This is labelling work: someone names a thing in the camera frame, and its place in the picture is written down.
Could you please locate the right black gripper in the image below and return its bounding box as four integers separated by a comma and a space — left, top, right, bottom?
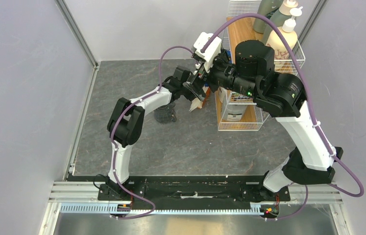
183, 49, 260, 101

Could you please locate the clear glass carafe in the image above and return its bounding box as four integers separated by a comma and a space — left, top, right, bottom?
154, 107, 176, 124

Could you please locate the dark transparent coffee dripper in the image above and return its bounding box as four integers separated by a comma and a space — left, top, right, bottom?
154, 102, 175, 122

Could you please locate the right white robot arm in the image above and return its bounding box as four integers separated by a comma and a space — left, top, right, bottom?
194, 39, 335, 200

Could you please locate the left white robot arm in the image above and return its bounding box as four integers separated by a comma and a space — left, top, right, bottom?
106, 66, 206, 200

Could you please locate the stack of paper filters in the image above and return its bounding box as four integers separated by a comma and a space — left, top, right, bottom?
189, 86, 211, 112

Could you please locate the cream pump bottle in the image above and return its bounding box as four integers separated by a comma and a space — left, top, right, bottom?
266, 17, 298, 60

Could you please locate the dark green bottle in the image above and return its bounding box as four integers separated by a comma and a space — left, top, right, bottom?
253, 0, 283, 34

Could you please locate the green pump bottle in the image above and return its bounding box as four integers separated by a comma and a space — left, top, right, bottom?
262, 0, 298, 44

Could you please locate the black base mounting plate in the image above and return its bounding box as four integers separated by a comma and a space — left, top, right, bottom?
98, 175, 291, 211

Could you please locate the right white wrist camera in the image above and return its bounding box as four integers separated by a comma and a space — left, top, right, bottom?
192, 32, 222, 73

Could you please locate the white wire shelf rack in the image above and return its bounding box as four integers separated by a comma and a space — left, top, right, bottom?
215, 0, 306, 132

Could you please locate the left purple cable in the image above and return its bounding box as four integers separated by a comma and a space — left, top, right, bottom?
109, 46, 199, 220

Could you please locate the purple cable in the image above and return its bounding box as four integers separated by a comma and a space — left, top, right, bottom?
200, 13, 365, 222
109, 46, 199, 220

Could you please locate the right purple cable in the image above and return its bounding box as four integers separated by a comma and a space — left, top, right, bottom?
200, 13, 365, 222

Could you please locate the aluminium frame rail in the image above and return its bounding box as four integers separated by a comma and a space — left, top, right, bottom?
39, 182, 352, 235

